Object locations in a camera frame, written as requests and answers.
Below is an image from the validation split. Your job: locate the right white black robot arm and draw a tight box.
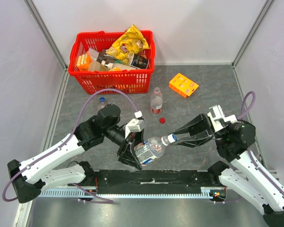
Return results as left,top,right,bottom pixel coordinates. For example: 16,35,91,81
173,113,284,227

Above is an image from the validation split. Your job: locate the beige pump bottle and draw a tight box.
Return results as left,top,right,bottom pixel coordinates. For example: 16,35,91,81
89,61,136,72

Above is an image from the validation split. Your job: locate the small bottle white cap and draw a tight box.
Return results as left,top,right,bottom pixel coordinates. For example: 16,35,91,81
134,136,172,166

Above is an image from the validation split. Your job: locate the clear bottle blue label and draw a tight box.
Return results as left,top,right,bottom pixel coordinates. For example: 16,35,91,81
98,97,107,110

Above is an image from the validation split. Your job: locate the white slotted cable duct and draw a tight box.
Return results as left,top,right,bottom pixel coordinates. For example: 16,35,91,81
39,187,224,199

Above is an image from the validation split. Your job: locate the red plastic shopping basket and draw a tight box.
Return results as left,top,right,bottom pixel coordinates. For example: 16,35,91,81
68,30,156,95

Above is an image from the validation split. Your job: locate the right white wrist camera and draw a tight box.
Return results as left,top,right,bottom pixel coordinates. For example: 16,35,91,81
207,105,237,132

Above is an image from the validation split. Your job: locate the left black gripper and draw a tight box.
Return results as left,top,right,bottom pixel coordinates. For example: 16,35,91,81
104,125,149,171

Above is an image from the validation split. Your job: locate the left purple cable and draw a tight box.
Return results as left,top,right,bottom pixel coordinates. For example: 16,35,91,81
2,88,143,204

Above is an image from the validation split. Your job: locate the clear plastic packet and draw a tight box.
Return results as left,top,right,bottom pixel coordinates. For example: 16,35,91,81
88,48,99,61

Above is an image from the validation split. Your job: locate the yellow chips bag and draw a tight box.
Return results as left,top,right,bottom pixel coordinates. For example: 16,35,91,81
106,25,150,64

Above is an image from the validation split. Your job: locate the brown snack packet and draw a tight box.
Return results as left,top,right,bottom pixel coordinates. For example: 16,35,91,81
97,49,117,64

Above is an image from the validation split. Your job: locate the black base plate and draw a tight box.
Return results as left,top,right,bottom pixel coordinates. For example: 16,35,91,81
78,170,224,193

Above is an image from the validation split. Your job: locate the orange cardboard box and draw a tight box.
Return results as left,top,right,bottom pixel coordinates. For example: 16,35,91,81
169,73,199,98

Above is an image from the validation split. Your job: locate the clear bottle red label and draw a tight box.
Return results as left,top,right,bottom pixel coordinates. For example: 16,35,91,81
150,87,163,114

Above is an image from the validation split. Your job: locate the black instant noodle cup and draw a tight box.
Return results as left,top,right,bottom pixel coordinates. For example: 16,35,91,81
128,53,149,70

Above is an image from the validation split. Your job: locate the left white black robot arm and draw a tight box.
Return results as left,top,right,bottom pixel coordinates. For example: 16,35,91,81
7,104,144,203

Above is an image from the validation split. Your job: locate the orange yellow sponge pack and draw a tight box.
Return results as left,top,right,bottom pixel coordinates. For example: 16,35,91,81
76,52,93,71

